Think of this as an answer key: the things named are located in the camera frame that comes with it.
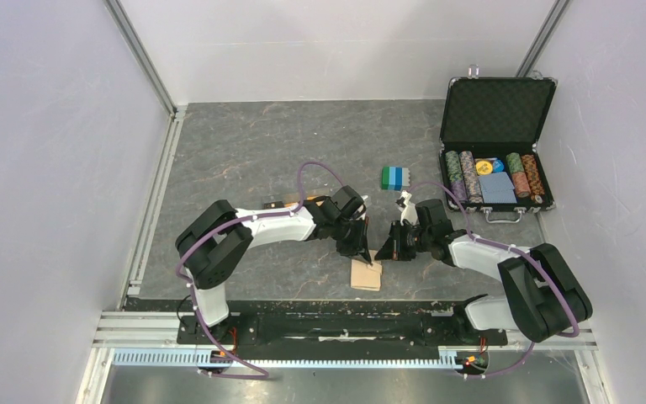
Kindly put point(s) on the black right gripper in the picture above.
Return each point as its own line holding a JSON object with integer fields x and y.
{"x": 393, "y": 247}

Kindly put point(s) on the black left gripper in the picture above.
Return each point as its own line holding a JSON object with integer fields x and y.
{"x": 359, "y": 247}

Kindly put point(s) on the cream leather card holder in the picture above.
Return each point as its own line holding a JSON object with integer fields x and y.
{"x": 366, "y": 276}

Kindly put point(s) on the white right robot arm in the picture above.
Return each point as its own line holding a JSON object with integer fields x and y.
{"x": 542, "y": 297}

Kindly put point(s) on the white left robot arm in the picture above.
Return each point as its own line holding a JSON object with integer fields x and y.
{"x": 213, "y": 245}

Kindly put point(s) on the clear acrylic card stand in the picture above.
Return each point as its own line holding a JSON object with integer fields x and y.
{"x": 288, "y": 200}

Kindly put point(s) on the blue playing card deck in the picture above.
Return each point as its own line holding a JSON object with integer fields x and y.
{"x": 497, "y": 188}

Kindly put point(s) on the green blue grey block stack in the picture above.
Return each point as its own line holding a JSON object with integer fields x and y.
{"x": 394, "y": 178}

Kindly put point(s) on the yellow dealer chip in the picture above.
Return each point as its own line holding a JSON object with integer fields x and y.
{"x": 484, "y": 167}

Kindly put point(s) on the black poker chip case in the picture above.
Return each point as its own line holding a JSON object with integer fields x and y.
{"x": 494, "y": 117}

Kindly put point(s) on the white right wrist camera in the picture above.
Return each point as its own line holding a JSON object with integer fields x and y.
{"x": 407, "y": 208}

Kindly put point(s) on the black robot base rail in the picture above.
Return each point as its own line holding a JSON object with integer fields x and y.
{"x": 348, "y": 329}

